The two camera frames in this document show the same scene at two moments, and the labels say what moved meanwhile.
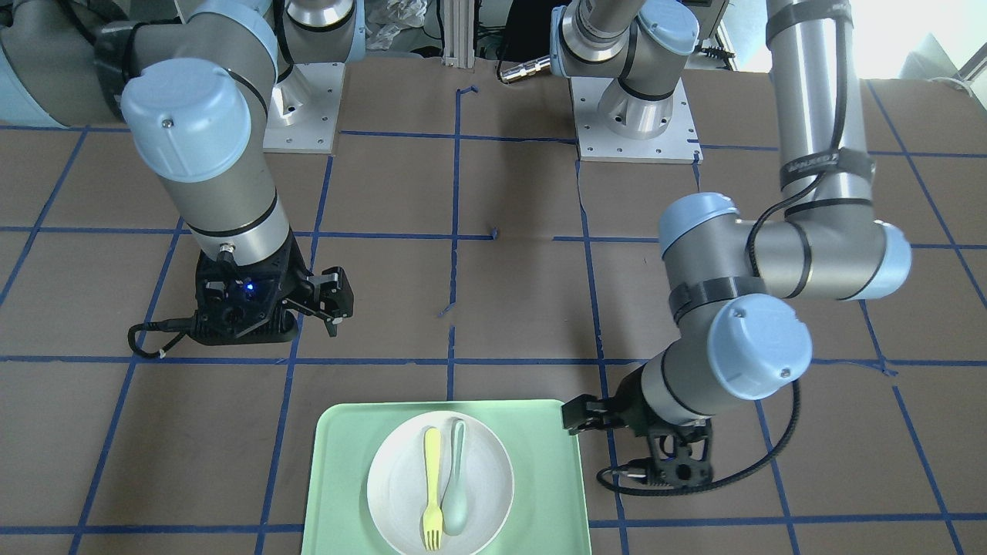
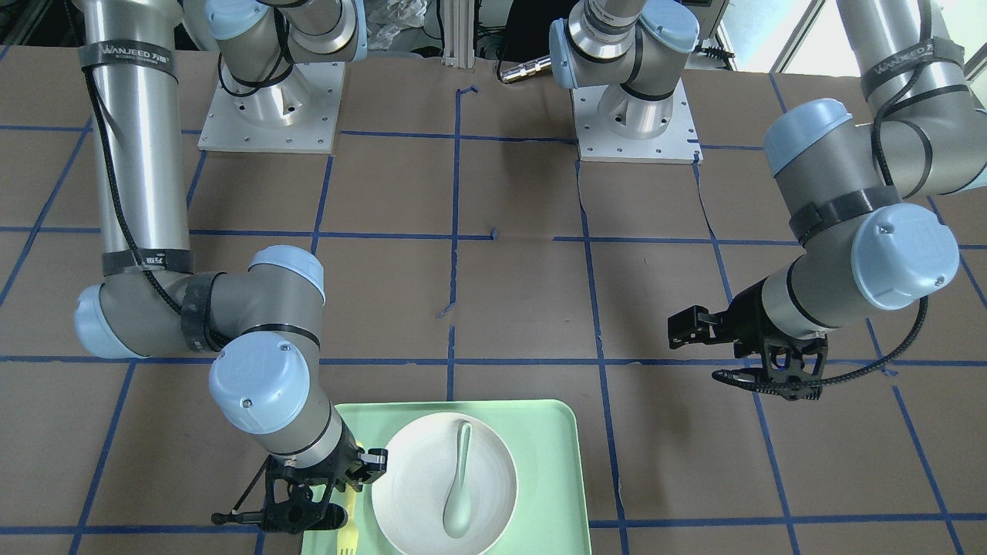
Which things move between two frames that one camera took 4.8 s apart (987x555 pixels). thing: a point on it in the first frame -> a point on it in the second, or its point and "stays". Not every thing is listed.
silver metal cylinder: (525, 68) stays
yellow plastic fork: (432, 519) -> (348, 536)
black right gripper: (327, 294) -> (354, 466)
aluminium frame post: (459, 45) stays
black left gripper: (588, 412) -> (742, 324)
